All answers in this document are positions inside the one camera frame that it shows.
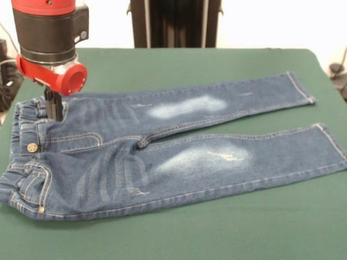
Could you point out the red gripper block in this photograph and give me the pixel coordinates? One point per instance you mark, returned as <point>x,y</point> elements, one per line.
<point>65,78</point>

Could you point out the blue denim jeans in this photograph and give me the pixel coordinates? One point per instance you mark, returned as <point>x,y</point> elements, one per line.
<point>189,162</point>

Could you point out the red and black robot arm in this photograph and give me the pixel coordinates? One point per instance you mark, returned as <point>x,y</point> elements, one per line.
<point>46,29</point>

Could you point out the dark green table cloth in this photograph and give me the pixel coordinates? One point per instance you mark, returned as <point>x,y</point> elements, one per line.
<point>162,238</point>

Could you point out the black round stand base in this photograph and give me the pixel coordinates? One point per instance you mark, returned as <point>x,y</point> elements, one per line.
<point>336,67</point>

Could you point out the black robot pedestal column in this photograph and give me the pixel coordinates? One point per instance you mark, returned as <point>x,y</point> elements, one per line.
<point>176,21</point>

